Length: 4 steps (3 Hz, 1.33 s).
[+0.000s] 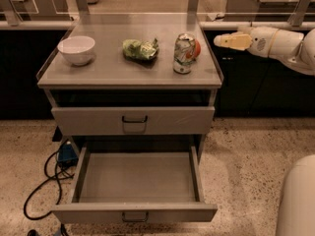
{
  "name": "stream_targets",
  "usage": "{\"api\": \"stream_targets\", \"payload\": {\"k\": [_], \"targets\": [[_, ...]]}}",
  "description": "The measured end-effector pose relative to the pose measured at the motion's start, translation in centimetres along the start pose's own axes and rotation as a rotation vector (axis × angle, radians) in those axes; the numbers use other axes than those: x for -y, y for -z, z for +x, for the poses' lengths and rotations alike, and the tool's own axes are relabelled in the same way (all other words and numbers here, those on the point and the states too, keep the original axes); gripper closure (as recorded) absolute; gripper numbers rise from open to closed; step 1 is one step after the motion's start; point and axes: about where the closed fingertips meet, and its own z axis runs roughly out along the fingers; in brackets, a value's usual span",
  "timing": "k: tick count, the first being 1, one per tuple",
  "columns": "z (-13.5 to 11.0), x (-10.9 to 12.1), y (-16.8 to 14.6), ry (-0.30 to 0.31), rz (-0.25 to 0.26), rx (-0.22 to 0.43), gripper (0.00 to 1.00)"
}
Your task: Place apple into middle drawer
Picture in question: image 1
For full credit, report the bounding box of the red apple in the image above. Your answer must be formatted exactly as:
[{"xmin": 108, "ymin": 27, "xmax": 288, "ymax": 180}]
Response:
[{"xmin": 187, "ymin": 39, "xmax": 201, "ymax": 59}]

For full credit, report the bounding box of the closed upper grey drawer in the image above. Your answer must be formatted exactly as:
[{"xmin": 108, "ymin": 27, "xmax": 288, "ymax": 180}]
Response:
[{"xmin": 52, "ymin": 107, "xmax": 215, "ymax": 136}]

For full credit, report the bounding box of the green chip bag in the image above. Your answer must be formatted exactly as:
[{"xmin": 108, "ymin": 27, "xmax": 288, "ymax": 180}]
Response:
[{"xmin": 122, "ymin": 38, "xmax": 159, "ymax": 61}]

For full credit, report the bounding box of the background steel counter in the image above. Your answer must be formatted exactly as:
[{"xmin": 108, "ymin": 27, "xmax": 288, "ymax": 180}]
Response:
[{"xmin": 224, "ymin": 0, "xmax": 299, "ymax": 22}]

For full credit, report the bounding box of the open middle grey drawer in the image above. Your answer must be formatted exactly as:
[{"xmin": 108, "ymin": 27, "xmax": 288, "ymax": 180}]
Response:
[{"xmin": 53, "ymin": 147, "xmax": 218, "ymax": 224}]

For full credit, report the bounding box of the grey drawer cabinet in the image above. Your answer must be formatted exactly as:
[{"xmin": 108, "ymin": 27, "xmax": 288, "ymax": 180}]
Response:
[{"xmin": 34, "ymin": 13, "xmax": 224, "ymax": 225}]

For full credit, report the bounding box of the grey horizontal rail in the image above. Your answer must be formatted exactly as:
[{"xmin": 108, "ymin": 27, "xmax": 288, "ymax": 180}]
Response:
[{"xmin": 0, "ymin": 21, "xmax": 315, "ymax": 30}]

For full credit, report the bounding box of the silver green soda can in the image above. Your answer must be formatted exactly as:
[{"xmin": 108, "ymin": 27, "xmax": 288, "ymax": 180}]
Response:
[{"xmin": 173, "ymin": 33, "xmax": 196, "ymax": 75}]

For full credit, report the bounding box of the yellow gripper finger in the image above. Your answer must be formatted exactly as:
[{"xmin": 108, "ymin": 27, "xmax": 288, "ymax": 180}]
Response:
[{"xmin": 214, "ymin": 31, "xmax": 252, "ymax": 51}]

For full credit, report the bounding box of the white ceramic bowl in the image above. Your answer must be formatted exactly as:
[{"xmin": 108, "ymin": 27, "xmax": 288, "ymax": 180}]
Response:
[{"xmin": 57, "ymin": 35, "xmax": 95, "ymax": 66}]

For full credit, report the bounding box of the blue power box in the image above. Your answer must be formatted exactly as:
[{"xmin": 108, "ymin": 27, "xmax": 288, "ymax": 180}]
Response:
[{"xmin": 57, "ymin": 142, "xmax": 78, "ymax": 167}]

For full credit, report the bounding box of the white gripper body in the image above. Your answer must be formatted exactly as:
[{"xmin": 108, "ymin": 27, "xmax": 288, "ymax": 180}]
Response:
[{"xmin": 238, "ymin": 27, "xmax": 278, "ymax": 58}]

